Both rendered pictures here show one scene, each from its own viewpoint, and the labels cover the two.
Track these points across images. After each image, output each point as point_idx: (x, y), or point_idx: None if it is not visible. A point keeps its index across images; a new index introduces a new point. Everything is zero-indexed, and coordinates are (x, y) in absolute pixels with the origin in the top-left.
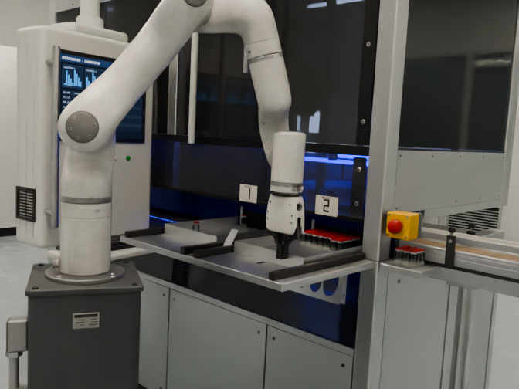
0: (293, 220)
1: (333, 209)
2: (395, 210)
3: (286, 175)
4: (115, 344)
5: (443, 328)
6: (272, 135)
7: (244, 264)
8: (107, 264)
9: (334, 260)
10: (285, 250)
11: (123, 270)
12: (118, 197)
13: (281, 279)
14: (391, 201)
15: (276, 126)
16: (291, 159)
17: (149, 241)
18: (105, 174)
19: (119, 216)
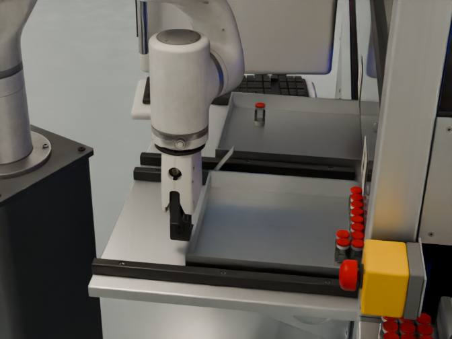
0: (161, 192)
1: (363, 179)
2: (424, 237)
3: (153, 116)
4: None
5: None
6: (198, 27)
7: (154, 219)
8: (5, 155)
9: (254, 279)
10: (175, 229)
11: (29, 166)
12: (268, 17)
13: (111, 275)
14: (409, 217)
15: (196, 13)
16: (157, 91)
17: None
18: None
19: (269, 45)
